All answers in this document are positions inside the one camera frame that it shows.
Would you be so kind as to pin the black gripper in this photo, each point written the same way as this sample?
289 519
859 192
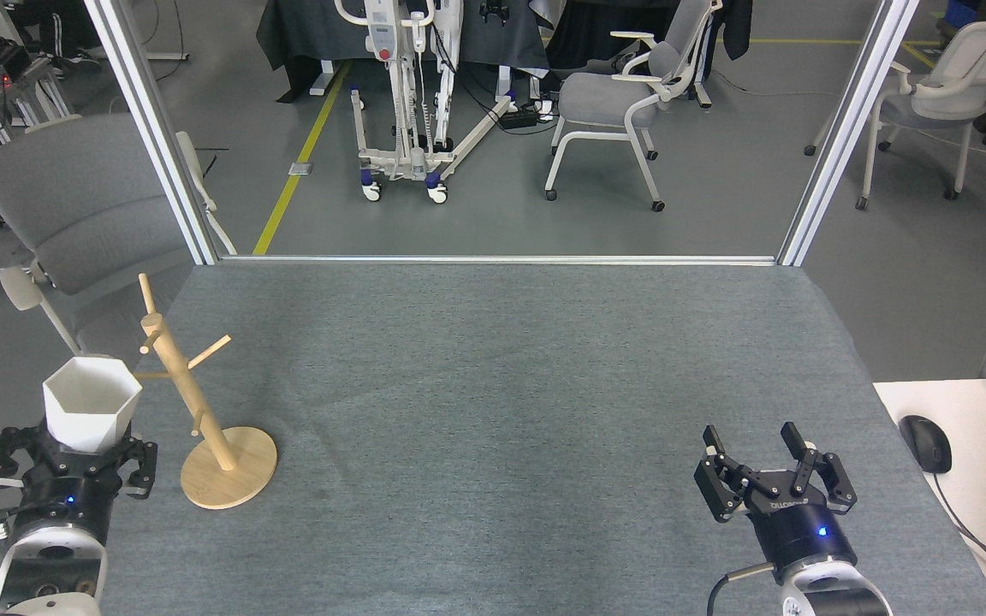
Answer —
801 530
65 500

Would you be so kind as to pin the white hexagonal cup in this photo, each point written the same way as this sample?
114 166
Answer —
91 406

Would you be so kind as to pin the wooden cup rack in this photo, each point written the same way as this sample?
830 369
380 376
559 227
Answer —
228 475

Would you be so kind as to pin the black computer mouse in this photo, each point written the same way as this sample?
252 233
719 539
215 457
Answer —
925 443

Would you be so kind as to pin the large grey fabric chair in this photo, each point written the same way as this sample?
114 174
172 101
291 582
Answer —
82 197

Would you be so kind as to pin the grey floor plate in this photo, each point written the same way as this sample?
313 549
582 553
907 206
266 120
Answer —
300 168

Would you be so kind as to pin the metal equipment cart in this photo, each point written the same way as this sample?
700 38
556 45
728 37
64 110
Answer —
18 90

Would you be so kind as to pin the grey office chair with armrests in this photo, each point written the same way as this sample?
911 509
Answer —
604 98

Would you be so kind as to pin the black power strip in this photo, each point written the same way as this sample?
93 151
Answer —
519 118

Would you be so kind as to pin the white stand on wheels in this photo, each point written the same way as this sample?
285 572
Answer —
394 128

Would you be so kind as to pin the white mesh back chair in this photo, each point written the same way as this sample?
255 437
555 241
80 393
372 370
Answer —
972 60

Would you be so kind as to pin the black draped table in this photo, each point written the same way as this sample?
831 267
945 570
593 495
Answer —
305 34

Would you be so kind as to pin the silver frame post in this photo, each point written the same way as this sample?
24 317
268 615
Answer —
844 137
155 137

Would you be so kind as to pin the silver frame crossbar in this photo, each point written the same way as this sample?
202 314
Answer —
493 259

